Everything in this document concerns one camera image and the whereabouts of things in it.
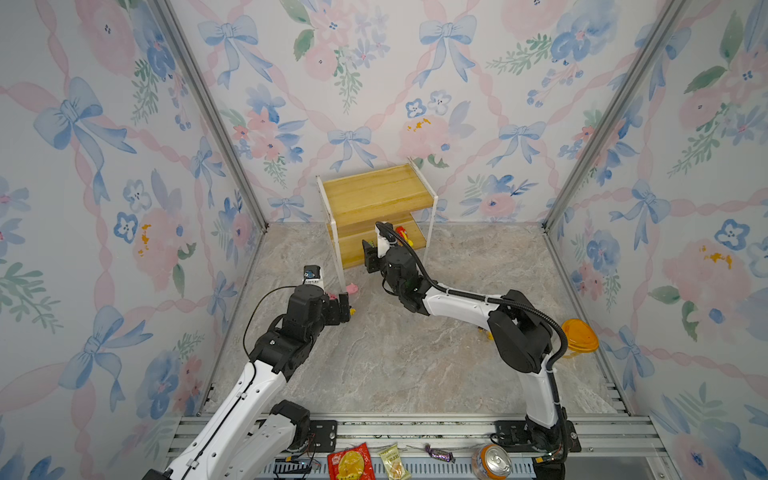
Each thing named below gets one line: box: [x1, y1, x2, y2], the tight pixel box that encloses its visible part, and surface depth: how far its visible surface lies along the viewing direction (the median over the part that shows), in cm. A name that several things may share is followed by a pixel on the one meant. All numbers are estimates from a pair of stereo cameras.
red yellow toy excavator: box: [395, 226, 414, 247], surface depth 95 cm
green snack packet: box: [378, 442, 412, 480], surface depth 70 cm
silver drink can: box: [472, 443, 512, 480], surface depth 63 cm
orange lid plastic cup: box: [561, 318, 599, 353], surface depth 82 cm
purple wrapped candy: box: [424, 443, 456, 463], surface depth 73 cm
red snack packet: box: [327, 442, 376, 480], surface depth 71 cm
